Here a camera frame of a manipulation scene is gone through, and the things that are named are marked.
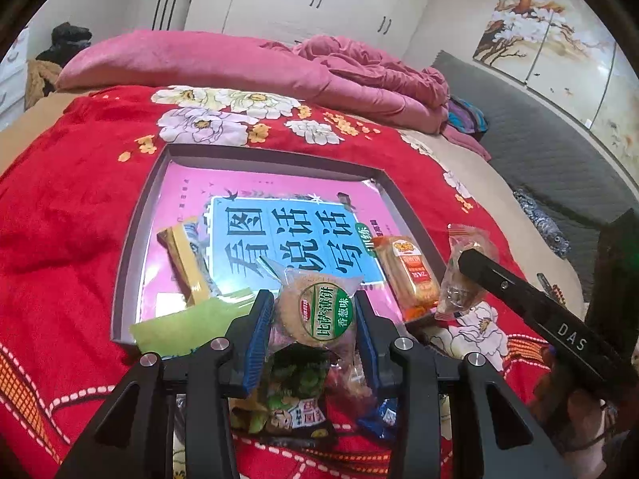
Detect clear bag walnut snack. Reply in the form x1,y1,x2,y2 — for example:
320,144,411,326
433,224,500,321

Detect green milk candy bag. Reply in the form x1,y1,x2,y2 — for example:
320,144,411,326
130,289,257,358

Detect orange bread snack pack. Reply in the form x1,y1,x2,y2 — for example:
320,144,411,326
373,236,440,322

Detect green pea snack pack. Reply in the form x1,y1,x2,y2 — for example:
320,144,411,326
228,344,335,449

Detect yellow wafer snack pack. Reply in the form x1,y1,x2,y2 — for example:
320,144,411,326
157,216,220,307

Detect round biscuit green label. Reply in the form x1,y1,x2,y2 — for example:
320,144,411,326
259,257,363,362

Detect clear bag brown pastry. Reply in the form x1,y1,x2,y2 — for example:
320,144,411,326
326,352,376,411

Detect grey patterned cloth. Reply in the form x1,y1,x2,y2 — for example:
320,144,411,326
512,189,571,259

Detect grey shallow box tray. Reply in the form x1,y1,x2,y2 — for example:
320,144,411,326
111,145,445,346

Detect grey padded headboard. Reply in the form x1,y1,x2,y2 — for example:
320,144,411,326
432,51,638,296

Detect blue purple folded cloth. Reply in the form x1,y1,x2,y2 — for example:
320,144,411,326
448,96,488,141

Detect red floral blanket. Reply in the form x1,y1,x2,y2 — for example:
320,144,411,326
1,87,523,478

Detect pink and blue book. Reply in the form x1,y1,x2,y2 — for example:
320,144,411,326
135,161,402,322

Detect pink quilt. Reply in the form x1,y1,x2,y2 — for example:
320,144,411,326
58,30,490,160

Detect brown knitted cloth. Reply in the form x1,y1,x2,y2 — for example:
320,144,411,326
25,59,62,109

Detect white drawer cabinet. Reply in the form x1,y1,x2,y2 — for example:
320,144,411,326
0,27,29,131

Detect black clothes pile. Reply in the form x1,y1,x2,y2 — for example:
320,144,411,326
36,22,93,67

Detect floral wall painting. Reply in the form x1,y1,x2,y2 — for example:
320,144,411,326
473,0,638,180

